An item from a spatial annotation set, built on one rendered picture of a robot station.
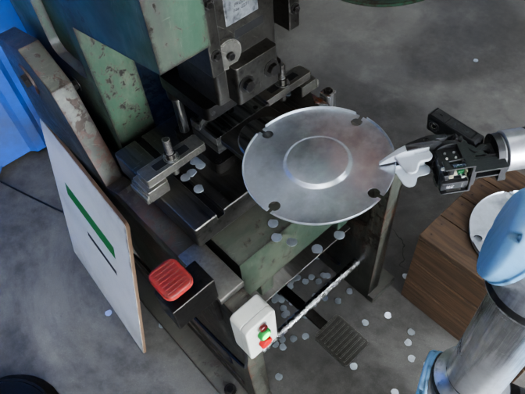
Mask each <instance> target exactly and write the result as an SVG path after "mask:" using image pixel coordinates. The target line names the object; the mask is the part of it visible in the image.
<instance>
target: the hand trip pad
mask: <svg viewBox="0 0 525 394"><path fill-rule="evenodd" d="M148 279H149V281H150V283H151V285H152V286H153V287H154V288H155V290H156V291H157V292H158V293H159V294H160V295H161V296H162V297H163V298H164V299H165V300H166V301H174V300H175V299H178V298H179V297H180V296H181V295H183V294H184V293H185V292H186V291H187V290H188V289H189V288H190V287H191V286H192V285H193V277H192V276H191V274H190V273H189V272H188V271H187V270H186V269H185V268H184V267H183V266H182V265H181V264H180V263H179V262H178V261H177V260H175V259H168V260H165V261H164V262H163V263H161V264H160V265H158V266H157V267H156V268H155V269H154V270H152V271H151V272H150V274H149V276H148Z"/></svg>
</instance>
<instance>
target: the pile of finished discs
mask: <svg viewBox="0 0 525 394"><path fill-rule="evenodd" d="M518 191H519V190H513V192H504V191H502V192H496V193H494V194H491V195H489V196H487V197H485V198H484V199H482V200H481V201H479V202H478V204H477V205H476V206H475V207H474V209H473V212H472V213H471V215H470V221H469V235H470V241H471V242H472V245H473V247H474V249H475V250H476V252H477V254H478V255H479V253H480V249H481V247H482V245H483V243H484V240H485V238H486V236H487V233H488V231H489V230H490V229H491V227H492V225H493V223H494V220H495V218H496V217H497V215H498V213H499V212H500V210H501V209H502V207H503V206H504V205H505V203H506V202H507V201H508V200H509V198H510V197H511V196H512V195H513V194H515V193H516V192H518Z"/></svg>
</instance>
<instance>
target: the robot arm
mask: <svg viewBox="0 0 525 394"><path fill-rule="evenodd" d="M427 129H428V130H429V131H431V132H433V133H434V134H433V135H428V136H425V137H422V138H418V139H416V140H415V141H411V142H410V143H407V144H405V145H404V146H402V147H401V148H399V149H397V150H395V151H394V152H393V153H391V154H390V155H388V156H386V157H385V158H383V159H382V160H381V161H379V166H381V165H386V164H390V163H393V162H396V170H395V173H396V174H397V176H398V178H399V179H400V181H401V182H402V183H403V184H404V186H406V187H413V186H415V185H416V181H417V178H418V177H419V176H424V175H427V174H430V173H433V174H434V176H433V180H434V184H435V186H436V187H438V190H439V192H440V194H441V195H447V194H452V193H457V192H467V191H469V190H470V186H471V185H473V183H474V180H475V179H478V178H482V177H492V176H495V178H496V180H497V181H502V180H505V173H506V172H507V171H511V170H521V169H525V127H517V128H512V129H507V130H501V131H497V132H495V133H490V134H487V135H486V136H485V137H484V136H483V135H482V134H480V133H478V132H476V131H475V130H474V129H472V128H470V127H468V126H467V125H465V124H464V123H462V122H461V121H459V120H457V119H456V118H454V117H453V116H451V115H449V114H447V113H446V112H445V111H443V110H441V109H439V108H436V109H434V110H433V111H432V112H430V113H429V114H428V117H427ZM468 179H469V184H468ZM454 188H460V190H456V191H450V192H447V191H446V190H449V189H454ZM477 273H478V274H479V275H480V276H481V277H482V278H483V279H484V283H485V287H486V290H487V294H486V296H485V297H484V299H483V301H482V302H481V304H480V306H479V307H478V309H477V312H476V313H475V314H474V316H473V318H472V320H471V322H470V323H469V325H468V327H467V329H466V330H465V332H464V333H463V335H462V338H461V339H460V340H459V343H458V345H457V346H453V347H451V348H449V349H446V350H445V351H444V352H442V351H437V350H431V351H430V352H429V353H428V355H427V358H426V361H425V363H424V365H423V370H422V373H421V375H420V380H419V383H418V386H417V390H416V394H525V389H524V388H522V387H520V386H518V385H515V384H513V383H511V381H512V380H513V379H514V378H515V377H516V376H517V375H518V374H519V372H520V371H521V370H522V369H523V367H524V366H525V188H522V189H520V190H519V191H518V192H516V193H515V194H513V195H512V196H511V197H510V198H509V200H508V201H507V202H506V203H505V205H504V206H503V207H502V209H501V210H500V212H499V213H498V215H497V217H496V218H495V220H494V223H493V225H492V227H491V229H490V230H489V231H488V233H487V236H486V238H485V240H484V243H483V245H482V247H481V249H480V253H479V256H478V259H477Z"/></svg>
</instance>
